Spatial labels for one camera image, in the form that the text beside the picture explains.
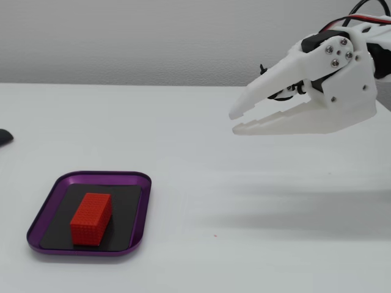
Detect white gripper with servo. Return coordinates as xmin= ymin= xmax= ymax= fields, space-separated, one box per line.
xmin=228 ymin=26 xmax=378 ymax=136

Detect red studded block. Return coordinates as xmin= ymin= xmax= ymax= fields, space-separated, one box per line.
xmin=70 ymin=192 xmax=112 ymax=247

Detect black tray liner mat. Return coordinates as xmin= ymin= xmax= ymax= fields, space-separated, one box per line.
xmin=39 ymin=183 xmax=144 ymax=252

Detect purple metal tray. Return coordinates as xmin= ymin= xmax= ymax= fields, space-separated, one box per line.
xmin=26 ymin=170 xmax=153 ymax=257

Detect dark rounded object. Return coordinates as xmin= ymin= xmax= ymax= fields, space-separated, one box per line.
xmin=0 ymin=129 xmax=15 ymax=145

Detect red black servo cable bundle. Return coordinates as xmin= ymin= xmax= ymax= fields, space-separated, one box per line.
xmin=317 ymin=0 xmax=391 ymax=34

